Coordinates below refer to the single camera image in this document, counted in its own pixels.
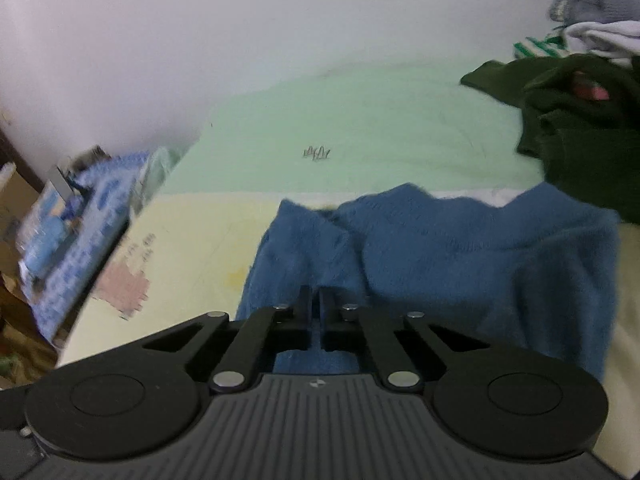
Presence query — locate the light green cloth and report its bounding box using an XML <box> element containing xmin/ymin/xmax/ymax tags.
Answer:
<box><xmin>142</xmin><ymin>146</ymin><xmax>182</xmax><ymax>198</ymax></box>

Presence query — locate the dark green garment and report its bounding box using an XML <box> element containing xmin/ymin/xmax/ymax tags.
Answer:
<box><xmin>459</xmin><ymin>54</ymin><xmax>640</xmax><ymax>225</ymax></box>

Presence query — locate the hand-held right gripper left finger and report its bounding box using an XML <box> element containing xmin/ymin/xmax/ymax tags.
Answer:
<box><xmin>142</xmin><ymin>285</ymin><xmax>312</xmax><ymax>393</ymax></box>

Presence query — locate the blue fleece garment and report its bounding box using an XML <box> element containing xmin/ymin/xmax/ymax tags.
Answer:
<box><xmin>234</xmin><ymin>182</ymin><xmax>624</xmax><ymax>387</ymax></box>

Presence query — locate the blue patterned cloth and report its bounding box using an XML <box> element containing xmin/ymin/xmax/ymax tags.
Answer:
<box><xmin>16</xmin><ymin>146</ymin><xmax>167</xmax><ymax>343</ymax></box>

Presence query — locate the pastel printed bed sheet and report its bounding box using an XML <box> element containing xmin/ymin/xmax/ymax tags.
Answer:
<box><xmin>54</xmin><ymin>59</ymin><xmax>640</xmax><ymax>480</ymax></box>

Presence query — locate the green white striped garment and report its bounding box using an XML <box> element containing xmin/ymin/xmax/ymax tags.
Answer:
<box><xmin>512</xmin><ymin>34</ymin><xmax>569</xmax><ymax>59</ymax></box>

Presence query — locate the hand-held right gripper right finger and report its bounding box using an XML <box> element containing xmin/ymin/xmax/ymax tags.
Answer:
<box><xmin>319</xmin><ymin>287</ymin><xmax>491</xmax><ymax>393</ymax></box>

